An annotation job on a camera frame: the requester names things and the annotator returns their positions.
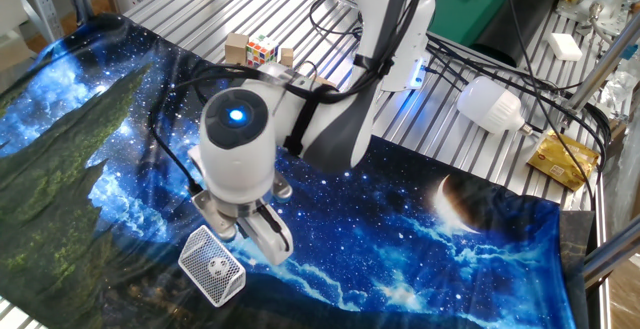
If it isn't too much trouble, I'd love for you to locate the black rolled mat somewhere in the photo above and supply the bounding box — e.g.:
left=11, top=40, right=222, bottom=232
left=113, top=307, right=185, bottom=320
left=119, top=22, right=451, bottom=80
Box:
left=472, top=0, right=564, bottom=68

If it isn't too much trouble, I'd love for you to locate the Rubik's cube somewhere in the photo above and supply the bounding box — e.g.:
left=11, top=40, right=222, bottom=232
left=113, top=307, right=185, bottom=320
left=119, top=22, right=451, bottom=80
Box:
left=245, top=34, right=279, bottom=69

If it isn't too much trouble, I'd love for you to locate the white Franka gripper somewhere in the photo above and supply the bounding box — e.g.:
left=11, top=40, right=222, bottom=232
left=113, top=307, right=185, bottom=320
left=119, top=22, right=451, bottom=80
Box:
left=186, top=146, right=295, bottom=267

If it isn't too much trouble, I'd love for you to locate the white rectangular block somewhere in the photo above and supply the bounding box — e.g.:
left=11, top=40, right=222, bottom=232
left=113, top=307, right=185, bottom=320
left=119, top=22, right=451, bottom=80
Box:
left=546, top=32, right=584, bottom=62

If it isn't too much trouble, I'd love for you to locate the gold foil packet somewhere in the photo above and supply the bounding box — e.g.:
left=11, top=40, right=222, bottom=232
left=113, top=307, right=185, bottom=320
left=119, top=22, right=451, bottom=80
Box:
left=526, top=131, right=600, bottom=192

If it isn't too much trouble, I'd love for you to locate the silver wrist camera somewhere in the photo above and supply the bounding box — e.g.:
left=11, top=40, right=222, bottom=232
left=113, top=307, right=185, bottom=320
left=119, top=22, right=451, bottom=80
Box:
left=191, top=188, right=239, bottom=243

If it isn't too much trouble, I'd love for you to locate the white mesh mini goal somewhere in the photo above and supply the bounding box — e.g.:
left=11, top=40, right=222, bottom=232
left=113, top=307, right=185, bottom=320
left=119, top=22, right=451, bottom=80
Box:
left=177, top=224, right=247, bottom=308

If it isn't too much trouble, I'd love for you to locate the black camera cable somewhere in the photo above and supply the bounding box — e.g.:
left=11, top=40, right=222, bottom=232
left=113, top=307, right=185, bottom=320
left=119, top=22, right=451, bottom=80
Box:
left=146, top=0, right=381, bottom=196

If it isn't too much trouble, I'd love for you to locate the galaxy print cloth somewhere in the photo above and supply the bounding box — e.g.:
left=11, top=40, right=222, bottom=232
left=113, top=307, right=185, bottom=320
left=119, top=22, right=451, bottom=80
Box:
left=0, top=12, right=579, bottom=329

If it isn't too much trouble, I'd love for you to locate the medium wooden block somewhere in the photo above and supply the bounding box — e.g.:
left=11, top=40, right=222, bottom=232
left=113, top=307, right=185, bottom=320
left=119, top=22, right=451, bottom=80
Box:
left=224, top=32, right=250, bottom=65

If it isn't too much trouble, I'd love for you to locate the small soccer ball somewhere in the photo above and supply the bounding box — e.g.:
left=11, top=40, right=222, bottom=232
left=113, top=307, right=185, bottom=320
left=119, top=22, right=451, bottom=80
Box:
left=208, top=257, right=230, bottom=278

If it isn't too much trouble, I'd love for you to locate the large wooden cube block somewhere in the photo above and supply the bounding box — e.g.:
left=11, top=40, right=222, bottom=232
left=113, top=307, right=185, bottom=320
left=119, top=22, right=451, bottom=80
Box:
left=313, top=75, right=340, bottom=91

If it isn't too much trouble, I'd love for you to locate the white LED light bulb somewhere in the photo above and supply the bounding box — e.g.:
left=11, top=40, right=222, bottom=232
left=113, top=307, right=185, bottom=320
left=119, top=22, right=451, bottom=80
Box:
left=456, top=75, right=534, bottom=136

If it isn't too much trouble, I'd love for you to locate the aluminium frame post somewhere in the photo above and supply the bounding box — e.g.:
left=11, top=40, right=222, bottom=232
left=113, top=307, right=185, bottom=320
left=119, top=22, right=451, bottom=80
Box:
left=563, top=11, right=640, bottom=116

